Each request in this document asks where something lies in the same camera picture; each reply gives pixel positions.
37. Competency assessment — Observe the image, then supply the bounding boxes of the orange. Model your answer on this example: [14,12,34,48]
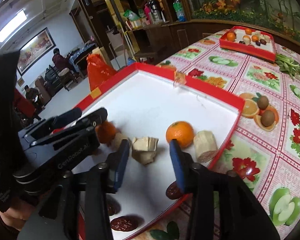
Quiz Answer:
[95,121,117,145]
[166,121,194,148]
[226,31,236,42]

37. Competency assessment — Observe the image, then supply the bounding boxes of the beige chunk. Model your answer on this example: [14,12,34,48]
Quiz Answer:
[193,130,218,163]
[110,132,131,150]

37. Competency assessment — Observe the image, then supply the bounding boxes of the brown cake piece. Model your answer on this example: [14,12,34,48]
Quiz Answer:
[132,137,159,165]

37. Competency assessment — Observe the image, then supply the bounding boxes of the kiwi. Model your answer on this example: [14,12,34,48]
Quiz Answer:
[261,110,275,127]
[257,96,269,110]

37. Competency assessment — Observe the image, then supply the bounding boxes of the left hand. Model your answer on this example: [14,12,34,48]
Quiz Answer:
[0,197,37,231]

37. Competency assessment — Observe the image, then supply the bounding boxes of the seated person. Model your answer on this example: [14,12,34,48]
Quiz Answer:
[24,85,45,111]

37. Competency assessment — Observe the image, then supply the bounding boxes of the red date bottom left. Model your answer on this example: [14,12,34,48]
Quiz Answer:
[107,200,121,216]

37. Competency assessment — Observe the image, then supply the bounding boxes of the red date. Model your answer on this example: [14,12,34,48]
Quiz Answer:
[166,181,183,200]
[107,200,121,216]
[110,216,139,232]

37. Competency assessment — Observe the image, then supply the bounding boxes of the orange plastic bag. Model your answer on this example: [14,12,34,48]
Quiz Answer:
[87,54,117,92]

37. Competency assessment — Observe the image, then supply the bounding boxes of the red date bottom right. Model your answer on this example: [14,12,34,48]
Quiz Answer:
[110,216,139,232]

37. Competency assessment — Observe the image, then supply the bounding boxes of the person in red coat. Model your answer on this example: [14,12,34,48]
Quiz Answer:
[52,48,79,77]

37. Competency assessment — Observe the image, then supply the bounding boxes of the near red tray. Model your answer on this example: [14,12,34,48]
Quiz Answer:
[77,63,244,239]

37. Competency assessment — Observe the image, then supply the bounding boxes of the red tray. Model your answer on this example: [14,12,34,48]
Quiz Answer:
[219,26,276,62]
[77,63,244,239]

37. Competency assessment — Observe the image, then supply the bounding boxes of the floral fruit tablecloth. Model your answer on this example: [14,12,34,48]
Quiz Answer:
[129,28,300,240]

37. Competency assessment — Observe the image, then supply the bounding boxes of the blue water bottle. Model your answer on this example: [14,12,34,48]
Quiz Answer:
[127,57,136,66]

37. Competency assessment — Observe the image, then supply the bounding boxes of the black thermos jug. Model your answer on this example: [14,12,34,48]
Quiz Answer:
[148,0,166,23]

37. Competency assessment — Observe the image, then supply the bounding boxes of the green plastic bottle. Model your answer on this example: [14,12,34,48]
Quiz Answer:
[173,0,186,22]

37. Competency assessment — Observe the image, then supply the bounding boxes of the green leafy vegetables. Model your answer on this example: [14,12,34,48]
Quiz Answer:
[275,54,300,79]

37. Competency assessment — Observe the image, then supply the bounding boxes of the far red tray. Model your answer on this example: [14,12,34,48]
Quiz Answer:
[219,26,276,62]

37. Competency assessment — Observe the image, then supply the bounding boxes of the framed wall painting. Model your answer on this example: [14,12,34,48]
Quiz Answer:
[17,28,56,76]

